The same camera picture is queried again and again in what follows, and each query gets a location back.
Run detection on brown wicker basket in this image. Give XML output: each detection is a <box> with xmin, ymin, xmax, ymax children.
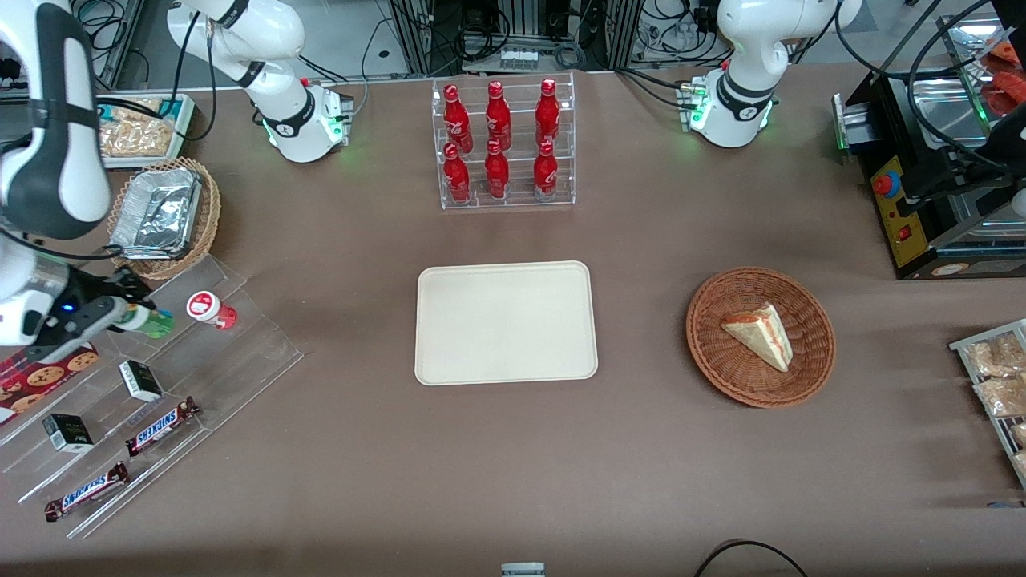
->
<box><xmin>685</xmin><ymin>266</ymin><xmax>837</xmax><ymax>410</ymax></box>

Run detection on white snack bin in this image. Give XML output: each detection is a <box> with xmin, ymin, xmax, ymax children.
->
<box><xmin>95</xmin><ymin>92</ymin><xmax>198</xmax><ymax>171</ymax></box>

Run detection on cream plastic tray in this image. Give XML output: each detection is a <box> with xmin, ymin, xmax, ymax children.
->
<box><xmin>414</xmin><ymin>260</ymin><xmax>600</xmax><ymax>387</ymax></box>

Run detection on red cookie box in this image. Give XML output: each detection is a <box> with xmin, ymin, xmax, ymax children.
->
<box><xmin>0</xmin><ymin>343</ymin><xmax>101</xmax><ymax>426</ymax></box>

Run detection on light wicker basket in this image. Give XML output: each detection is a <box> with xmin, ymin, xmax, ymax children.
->
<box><xmin>106</xmin><ymin>156</ymin><xmax>222</xmax><ymax>281</ymax></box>

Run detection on Snickers chocolate bar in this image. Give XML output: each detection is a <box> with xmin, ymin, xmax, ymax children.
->
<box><xmin>124</xmin><ymin>396</ymin><xmax>201</xmax><ymax>458</ymax></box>
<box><xmin>44</xmin><ymin>461</ymin><xmax>131</xmax><ymax>523</ymax></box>

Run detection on green gum container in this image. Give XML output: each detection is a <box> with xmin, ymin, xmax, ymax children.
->
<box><xmin>112</xmin><ymin>303</ymin><xmax>175</xmax><ymax>337</ymax></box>

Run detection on tray with packaged snacks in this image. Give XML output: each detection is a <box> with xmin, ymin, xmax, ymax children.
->
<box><xmin>949</xmin><ymin>319</ymin><xmax>1026</xmax><ymax>491</ymax></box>

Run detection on red food packet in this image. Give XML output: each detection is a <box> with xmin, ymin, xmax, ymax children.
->
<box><xmin>982</xmin><ymin>32</ymin><xmax>1026</xmax><ymax>117</ymax></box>

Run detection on white power strip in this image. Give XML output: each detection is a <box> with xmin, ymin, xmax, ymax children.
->
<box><xmin>499</xmin><ymin>48</ymin><xmax>562</xmax><ymax>71</ymax></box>

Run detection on red gum container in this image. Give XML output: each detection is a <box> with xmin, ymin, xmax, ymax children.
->
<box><xmin>186</xmin><ymin>290</ymin><xmax>238</xmax><ymax>331</ymax></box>

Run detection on clear bag of crackers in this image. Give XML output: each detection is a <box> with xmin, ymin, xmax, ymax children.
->
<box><xmin>98</xmin><ymin>119</ymin><xmax>176</xmax><ymax>158</ymax></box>
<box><xmin>100</xmin><ymin>98</ymin><xmax>164</xmax><ymax>123</ymax></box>

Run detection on clear acrylic bottle rack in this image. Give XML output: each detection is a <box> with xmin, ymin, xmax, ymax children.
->
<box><xmin>431</xmin><ymin>71</ymin><xmax>578</xmax><ymax>211</ymax></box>

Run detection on black grill machine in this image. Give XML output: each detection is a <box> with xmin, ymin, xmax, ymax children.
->
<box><xmin>832</xmin><ymin>0</ymin><xmax>1026</xmax><ymax>281</ymax></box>

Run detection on small black box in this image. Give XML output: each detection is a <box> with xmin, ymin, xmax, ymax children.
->
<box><xmin>42</xmin><ymin>413</ymin><xmax>95</xmax><ymax>454</ymax></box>
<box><xmin>118</xmin><ymin>360</ymin><xmax>164</xmax><ymax>403</ymax></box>

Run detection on stack of foil trays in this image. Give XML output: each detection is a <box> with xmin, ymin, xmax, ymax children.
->
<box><xmin>108</xmin><ymin>167</ymin><xmax>203</xmax><ymax>261</ymax></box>

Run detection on triangular sandwich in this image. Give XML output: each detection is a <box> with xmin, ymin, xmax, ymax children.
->
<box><xmin>720</xmin><ymin>301</ymin><xmax>794</xmax><ymax>373</ymax></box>

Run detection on red cola bottle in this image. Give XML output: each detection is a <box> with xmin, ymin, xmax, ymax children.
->
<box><xmin>443</xmin><ymin>143</ymin><xmax>472</xmax><ymax>205</ymax></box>
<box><xmin>443</xmin><ymin>83</ymin><xmax>474</xmax><ymax>155</ymax></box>
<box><xmin>484</xmin><ymin>139</ymin><xmax>511</xmax><ymax>200</ymax></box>
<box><xmin>535</xmin><ymin>78</ymin><xmax>561</xmax><ymax>147</ymax></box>
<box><xmin>486</xmin><ymin>80</ymin><xmax>512</xmax><ymax>151</ymax></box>
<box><xmin>533</xmin><ymin>140</ymin><xmax>559</xmax><ymax>201</ymax></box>

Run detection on metal equipment rack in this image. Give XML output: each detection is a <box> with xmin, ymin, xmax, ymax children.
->
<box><xmin>389</xmin><ymin>0</ymin><xmax>642</xmax><ymax>75</ymax></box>

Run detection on black floor cable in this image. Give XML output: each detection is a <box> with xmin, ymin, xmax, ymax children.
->
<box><xmin>693</xmin><ymin>540</ymin><xmax>810</xmax><ymax>577</ymax></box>

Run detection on clear acrylic stepped shelf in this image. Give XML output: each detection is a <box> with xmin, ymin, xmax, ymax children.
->
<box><xmin>0</xmin><ymin>255</ymin><xmax>305</xmax><ymax>539</ymax></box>

